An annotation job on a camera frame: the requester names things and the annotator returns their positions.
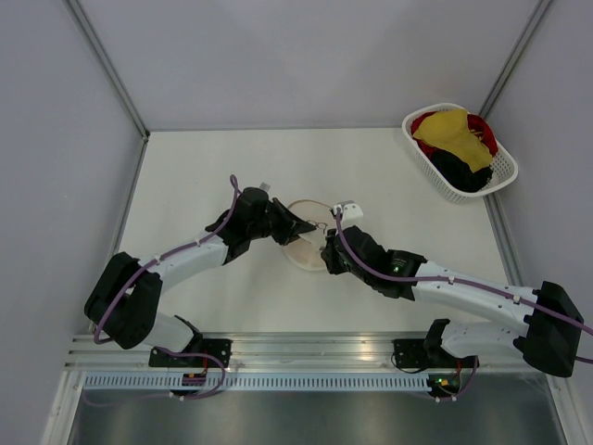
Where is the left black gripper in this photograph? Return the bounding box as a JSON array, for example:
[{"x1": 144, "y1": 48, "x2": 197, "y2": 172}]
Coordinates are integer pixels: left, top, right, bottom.
[{"x1": 248, "y1": 197, "x2": 315, "y2": 246}]

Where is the cream mesh laundry bag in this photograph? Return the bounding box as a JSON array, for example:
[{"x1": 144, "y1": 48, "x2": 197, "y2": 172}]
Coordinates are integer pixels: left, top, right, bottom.
[{"x1": 282, "y1": 199, "x2": 335, "y2": 273}]

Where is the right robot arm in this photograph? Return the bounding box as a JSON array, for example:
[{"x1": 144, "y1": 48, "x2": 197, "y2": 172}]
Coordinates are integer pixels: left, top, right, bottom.
[{"x1": 321, "y1": 226, "x2": 587, "y2": 378}]

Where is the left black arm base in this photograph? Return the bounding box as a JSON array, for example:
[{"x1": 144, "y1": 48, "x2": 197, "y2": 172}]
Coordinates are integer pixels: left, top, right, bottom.
[{"x1": 148, "y1": 338, "x2": 233, "y2": 368}]

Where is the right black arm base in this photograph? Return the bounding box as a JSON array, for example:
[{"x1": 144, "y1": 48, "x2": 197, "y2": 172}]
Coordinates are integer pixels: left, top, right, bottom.
[{"x1": 391, "y1": 338, "x2": 447, "y2": 374}]

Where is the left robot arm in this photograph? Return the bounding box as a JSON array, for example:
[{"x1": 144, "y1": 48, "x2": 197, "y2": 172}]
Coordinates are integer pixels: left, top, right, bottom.
[{"x1": 83, "y1": 187, "x2": 316, "y2": 367}]

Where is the black garment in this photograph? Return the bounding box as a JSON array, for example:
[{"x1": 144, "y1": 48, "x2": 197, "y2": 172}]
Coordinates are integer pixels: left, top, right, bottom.
[{"x1": 430, "y1": 149, "x2": 493, "y2": 193}]

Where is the yellow garment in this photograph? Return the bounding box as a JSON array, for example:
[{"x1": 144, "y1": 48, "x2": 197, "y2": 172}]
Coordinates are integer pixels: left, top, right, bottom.
[{"x1": 412, "y1": 108, "x2": 493, "y2": 172}]

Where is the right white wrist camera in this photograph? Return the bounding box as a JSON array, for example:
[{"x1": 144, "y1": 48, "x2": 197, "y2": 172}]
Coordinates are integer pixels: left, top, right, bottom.
[{"x1": 331, "y1": 200, "x2": 364, "y2": 223}]

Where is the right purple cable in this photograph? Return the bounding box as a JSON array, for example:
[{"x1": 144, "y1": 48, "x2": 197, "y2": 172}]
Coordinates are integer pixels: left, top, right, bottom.
[{"x1": 334, "y1": 207, "x2": 593, "y2": 409}]

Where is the aluminium mounting rail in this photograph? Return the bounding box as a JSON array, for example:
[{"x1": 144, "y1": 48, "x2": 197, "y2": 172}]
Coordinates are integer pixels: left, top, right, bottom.
[{"x1": 63, "y1": 330, "x2": 511, "y2": 371}]

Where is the white slotted cable duct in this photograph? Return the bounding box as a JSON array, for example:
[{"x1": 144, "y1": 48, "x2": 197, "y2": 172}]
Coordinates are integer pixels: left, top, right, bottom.
[{"x1": 83, "y1": 371, "x2": 461, "y2": 392}]

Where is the left aluminium frame post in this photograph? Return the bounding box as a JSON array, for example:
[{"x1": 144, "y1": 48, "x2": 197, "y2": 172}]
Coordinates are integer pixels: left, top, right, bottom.
[{"x1": 63, "y1": 0, "x2": 150, "y2": 142}]

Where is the aluminium frame post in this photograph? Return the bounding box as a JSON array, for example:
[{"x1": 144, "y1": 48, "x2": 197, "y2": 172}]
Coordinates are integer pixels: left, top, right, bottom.
[
  {"x1": 479, "y1": 0, "x2": 556, "y2": 119},
  {"x1": 63, "y1": 0, "x2": 150, "y2": 142}
]

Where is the right aluminium frame post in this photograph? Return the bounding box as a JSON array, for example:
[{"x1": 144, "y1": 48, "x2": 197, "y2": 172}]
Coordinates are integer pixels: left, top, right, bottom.
[{"x1": 479, "y1": 0, "x2": 556, "y2": 119}]

